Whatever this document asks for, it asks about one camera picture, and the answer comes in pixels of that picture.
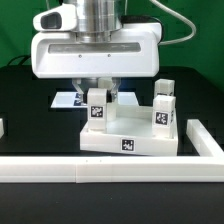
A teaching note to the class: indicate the tag plate with markers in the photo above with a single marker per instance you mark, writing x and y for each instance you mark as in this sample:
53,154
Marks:
68,100

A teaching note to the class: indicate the white U-shaped fence wall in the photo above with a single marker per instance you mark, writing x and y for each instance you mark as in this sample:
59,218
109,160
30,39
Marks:
206,166

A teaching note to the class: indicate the white square table top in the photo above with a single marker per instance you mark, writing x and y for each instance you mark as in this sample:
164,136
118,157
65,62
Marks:
131,133

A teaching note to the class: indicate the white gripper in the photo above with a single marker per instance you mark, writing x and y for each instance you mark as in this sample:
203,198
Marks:
131,51

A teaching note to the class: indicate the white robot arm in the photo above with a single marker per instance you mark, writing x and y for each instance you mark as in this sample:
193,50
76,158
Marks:
92,39

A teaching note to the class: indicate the partial white block left edge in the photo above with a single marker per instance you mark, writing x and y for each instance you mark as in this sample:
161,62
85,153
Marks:
1,128

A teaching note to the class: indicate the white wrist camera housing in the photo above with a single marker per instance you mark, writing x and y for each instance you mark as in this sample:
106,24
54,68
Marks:
62,18

